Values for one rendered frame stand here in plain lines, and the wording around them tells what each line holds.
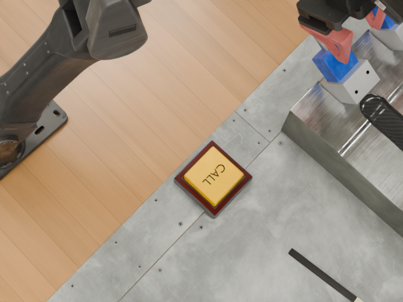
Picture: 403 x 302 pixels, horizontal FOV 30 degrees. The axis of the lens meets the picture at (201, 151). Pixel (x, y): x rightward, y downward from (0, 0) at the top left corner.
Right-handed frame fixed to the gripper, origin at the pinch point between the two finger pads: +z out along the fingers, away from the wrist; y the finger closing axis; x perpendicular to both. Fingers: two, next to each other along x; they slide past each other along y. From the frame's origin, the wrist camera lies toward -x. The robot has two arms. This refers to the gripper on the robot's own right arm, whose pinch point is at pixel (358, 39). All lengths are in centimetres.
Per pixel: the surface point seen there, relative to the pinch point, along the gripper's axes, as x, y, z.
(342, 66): 3.6, -0.6, 6.5
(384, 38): 4.2, 8.2, 9.8
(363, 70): 1.6, 0.9, 7.6
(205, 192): 10.7, -23.5, 13.5
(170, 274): 9.2, -34.7, 18.6
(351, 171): -2.0, -8.4, 16.9
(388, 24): 3.3, 8.7, 7.0
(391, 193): -7.8, -7.6, 18.7
